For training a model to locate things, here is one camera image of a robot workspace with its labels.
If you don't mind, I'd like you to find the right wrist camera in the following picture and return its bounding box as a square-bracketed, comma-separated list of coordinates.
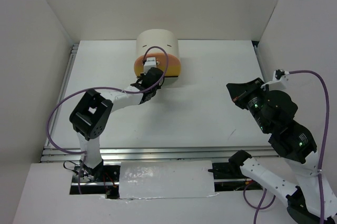
[261, 69, 290, 91]

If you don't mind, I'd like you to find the white foil-taped cover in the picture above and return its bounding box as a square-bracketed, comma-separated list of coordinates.
[119, 160, 216, 199]

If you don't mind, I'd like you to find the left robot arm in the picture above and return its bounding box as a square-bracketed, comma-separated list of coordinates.
[70, 67, 164, 181]

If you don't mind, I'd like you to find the aluminium rail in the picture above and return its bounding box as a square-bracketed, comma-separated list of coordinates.
[41, 147, 293, 162]

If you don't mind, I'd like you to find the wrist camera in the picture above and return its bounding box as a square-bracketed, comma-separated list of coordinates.
[261, 69, 290, 91]
[143, 57, 157, 75]

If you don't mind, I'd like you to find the cream oval drawer cabinet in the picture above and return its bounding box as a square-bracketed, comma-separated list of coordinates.
[136, 29, 180, 58]

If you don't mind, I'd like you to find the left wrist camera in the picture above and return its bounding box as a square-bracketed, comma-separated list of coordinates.
[143, 57, 157, 75]

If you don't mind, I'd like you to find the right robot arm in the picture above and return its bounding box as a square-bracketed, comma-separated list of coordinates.
[226, 78, 336, 223]

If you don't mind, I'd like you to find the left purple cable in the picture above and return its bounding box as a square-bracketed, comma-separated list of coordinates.
[47, 46, 169, 196]

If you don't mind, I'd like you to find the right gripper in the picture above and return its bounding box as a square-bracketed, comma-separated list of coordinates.
[225, 75, 271, 131]

